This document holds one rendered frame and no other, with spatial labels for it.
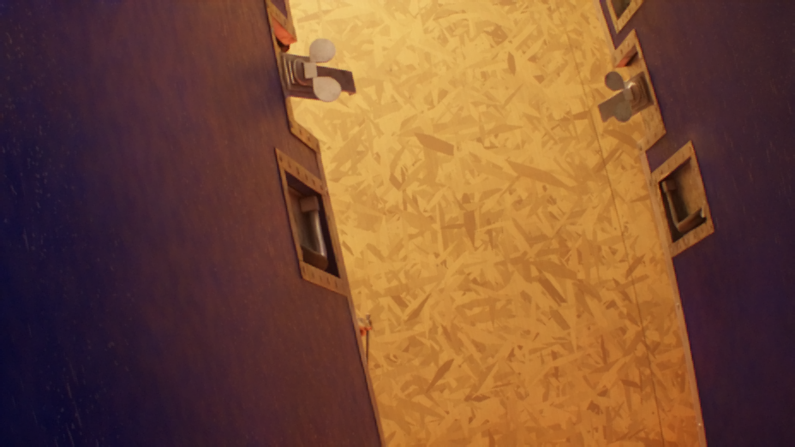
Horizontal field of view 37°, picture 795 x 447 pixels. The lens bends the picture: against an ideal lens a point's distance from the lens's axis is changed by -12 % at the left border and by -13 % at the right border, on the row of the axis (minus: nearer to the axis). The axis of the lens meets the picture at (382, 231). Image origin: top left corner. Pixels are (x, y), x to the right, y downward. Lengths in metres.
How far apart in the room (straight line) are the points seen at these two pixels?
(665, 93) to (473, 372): 2.65
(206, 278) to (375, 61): 3.42
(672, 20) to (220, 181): 0.65
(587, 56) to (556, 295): 0.82
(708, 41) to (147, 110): 0.70
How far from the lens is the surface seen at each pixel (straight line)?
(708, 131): 1.33
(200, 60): 0.86
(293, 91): 1.14
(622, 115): 1.50
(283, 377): 0.87
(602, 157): 4.28
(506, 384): 4.03
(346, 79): 1.21
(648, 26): 1.43
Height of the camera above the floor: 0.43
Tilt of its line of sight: 10 degrees up
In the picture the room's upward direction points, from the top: 13 degrees counter-clockwise
